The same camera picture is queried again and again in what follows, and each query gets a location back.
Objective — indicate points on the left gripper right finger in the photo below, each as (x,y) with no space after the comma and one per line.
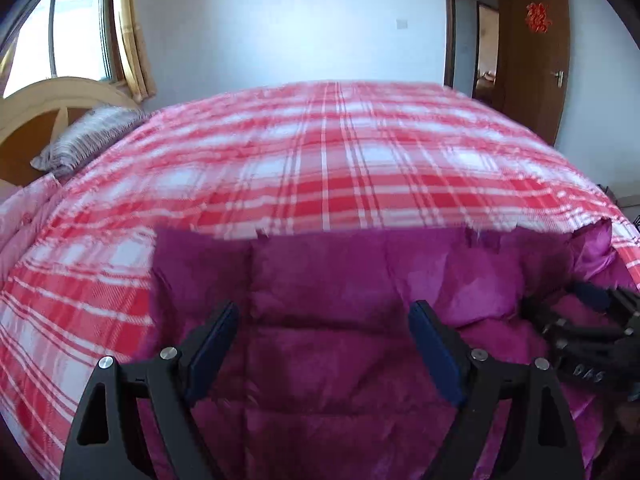
(539,439)

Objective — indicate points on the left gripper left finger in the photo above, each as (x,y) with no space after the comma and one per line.
(107,440)

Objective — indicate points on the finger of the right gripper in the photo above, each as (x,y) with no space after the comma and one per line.
(605,297)
(623,338)

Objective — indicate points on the purple down jacket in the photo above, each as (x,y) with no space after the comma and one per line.
(324,380)

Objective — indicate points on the red white plaid bedspread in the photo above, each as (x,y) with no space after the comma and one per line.
(281,161)

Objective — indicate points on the brown wooden door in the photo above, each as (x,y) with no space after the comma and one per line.
(526,61)

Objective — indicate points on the pink quilted blanket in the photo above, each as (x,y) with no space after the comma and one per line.
(23,216)

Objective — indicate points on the red double happiness decoration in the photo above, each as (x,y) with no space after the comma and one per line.
(537,19)

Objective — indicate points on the striped pillow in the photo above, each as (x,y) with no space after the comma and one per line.
(86,139)

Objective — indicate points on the wooden arched headboard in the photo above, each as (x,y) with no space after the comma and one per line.
(37,114)

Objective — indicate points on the yellow curtain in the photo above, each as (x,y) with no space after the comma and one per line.
(132,51)

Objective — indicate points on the silver door handle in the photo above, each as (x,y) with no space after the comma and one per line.
(559,78)

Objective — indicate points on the dark wooden door frame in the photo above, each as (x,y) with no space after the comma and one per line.
(472,52)

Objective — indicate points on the window with frame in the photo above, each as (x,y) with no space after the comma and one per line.
(63,38)

